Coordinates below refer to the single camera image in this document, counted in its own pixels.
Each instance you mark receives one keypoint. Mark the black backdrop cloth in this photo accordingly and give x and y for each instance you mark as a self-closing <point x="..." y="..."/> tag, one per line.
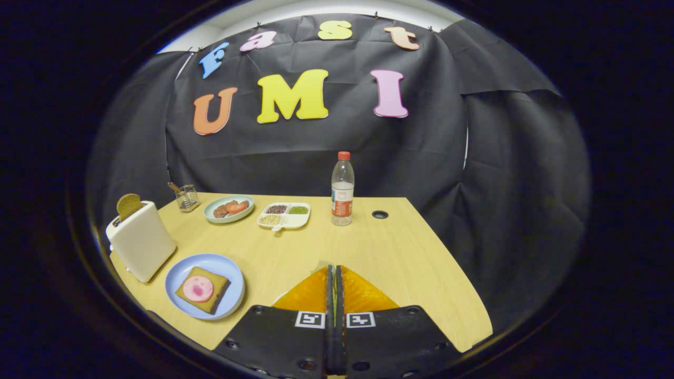
<point x="421" y="158"/>

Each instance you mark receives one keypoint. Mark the clear red-capped water bottle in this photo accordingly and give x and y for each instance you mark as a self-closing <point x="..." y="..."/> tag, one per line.
<point x="342" y="205"/>

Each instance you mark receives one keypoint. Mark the toasted brown bread slice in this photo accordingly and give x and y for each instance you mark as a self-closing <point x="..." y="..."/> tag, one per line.
<point x="129" y="205"/>

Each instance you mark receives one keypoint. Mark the white toaster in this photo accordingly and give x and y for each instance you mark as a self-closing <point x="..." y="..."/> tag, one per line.
<point x="142" y="242"/>

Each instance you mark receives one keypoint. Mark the blue plate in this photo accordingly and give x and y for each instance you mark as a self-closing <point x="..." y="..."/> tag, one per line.
<point x="226" y="273"/>

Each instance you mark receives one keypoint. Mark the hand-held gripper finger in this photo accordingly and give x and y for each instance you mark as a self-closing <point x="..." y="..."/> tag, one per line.
<point x="340" y="342"/>
<point x="330" y="342"/>

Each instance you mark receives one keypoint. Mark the pale green plate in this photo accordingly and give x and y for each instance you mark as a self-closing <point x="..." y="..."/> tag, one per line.
<point x="243" y="216"/>

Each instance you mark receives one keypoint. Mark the pink ham slice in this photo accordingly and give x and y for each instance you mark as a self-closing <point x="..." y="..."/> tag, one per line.
<point x="197" y="289"/>

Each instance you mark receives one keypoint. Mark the brown wooden utensil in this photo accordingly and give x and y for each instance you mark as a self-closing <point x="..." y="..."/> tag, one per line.
<point x="174" y="187"/>

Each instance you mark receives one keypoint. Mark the brown bread slice with ham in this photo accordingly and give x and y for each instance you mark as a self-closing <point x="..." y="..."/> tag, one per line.
<point x="218" y="287"/>

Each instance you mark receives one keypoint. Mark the red tomato slice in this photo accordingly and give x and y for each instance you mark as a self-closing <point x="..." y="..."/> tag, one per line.
<point x="238" y="207"/>

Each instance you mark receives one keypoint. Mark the white divided grain dish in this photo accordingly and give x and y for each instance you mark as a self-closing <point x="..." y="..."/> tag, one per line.
<point x="287" y="224"/>

